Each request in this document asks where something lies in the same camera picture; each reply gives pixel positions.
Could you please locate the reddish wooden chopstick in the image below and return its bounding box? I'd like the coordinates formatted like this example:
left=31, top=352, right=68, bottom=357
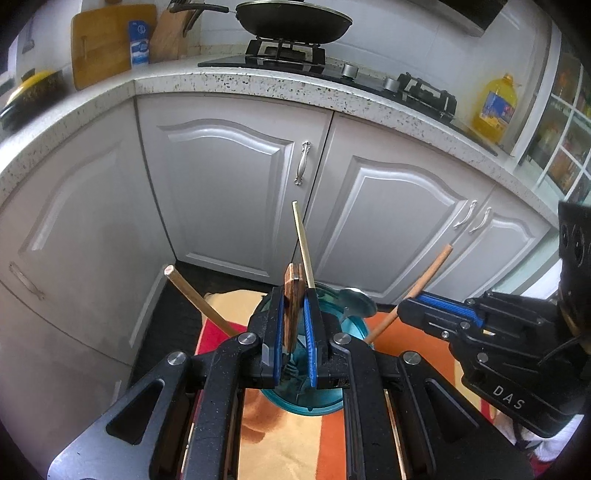
left=363, top=244, right=454, bottom=345

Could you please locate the brown wooden chopstick pair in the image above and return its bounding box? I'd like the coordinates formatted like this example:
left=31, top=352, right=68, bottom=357
left=283, top=263, right=307, bottom=354

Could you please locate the steel spoon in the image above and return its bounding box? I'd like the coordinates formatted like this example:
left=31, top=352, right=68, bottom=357
left=338, top=288, right=378, bottom=319

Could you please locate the speckled kitchen countertop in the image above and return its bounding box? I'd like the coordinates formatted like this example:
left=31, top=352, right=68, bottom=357
left=1, top=60, right=559, bottom=226

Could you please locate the floral cup teal interior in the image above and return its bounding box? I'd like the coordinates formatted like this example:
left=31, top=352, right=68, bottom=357
left=263, top=284, right=370, bottom=416

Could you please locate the light wooden chopstick left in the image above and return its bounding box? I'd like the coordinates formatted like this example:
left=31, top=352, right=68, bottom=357
left=163, top=264, right=238, bottom=337

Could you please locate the light bamboo chopstick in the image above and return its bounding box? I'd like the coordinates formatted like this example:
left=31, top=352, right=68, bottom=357
left=291, top=201, right=315, bottom=289

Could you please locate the orange yellow patterned towel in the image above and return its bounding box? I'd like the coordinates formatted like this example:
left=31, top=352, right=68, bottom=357
left=179, top=290, right=505, bottom=480

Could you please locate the white cabinet door far right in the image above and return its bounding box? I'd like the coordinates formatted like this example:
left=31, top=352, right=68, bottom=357
left=427, top=187, right=551, bottom=301

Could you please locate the white cabinet door centre-right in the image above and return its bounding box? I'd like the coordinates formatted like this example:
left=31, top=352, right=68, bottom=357
left=304, top=115, right=493, bottom=304

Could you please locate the white glass-front shelf cabinet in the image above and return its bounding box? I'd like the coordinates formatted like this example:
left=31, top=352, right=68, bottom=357
left=513, top=26, right=590, bottom=207

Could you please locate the white cabinet door left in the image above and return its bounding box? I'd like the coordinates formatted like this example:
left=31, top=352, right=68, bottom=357
left=1, top=101, right=175, bottom=365

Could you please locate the yellow cooking oil bottle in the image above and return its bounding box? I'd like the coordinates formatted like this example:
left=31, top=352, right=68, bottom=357
left=471, top=73, right=518, bottom=143

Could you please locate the black gas stove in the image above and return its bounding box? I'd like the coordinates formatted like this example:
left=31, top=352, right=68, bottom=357
left=199, top=38, right=496, bottom=154

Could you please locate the black range hood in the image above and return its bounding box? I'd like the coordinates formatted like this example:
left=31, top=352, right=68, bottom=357
left=411, top=0, right=507, bottom=37

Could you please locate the black frying pan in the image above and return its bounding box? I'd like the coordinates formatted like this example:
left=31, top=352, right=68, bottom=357
left=167, top=1, right=353, bottom=45

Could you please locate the wooden knife block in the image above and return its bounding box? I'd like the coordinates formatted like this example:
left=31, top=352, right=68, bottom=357
left=149, top=9, right=193, bottom=64

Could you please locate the blue white carton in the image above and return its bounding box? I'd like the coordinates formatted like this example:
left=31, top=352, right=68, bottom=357
left=128, top=20, right=149, bottom=68

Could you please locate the yellow lidded pot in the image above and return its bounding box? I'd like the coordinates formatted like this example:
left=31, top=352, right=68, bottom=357
left=1, top=70, right=68, bottom=133

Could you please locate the wooden cutting board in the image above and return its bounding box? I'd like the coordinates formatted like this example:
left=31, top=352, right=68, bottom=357
left=70, top=4, right=157, bottom=91

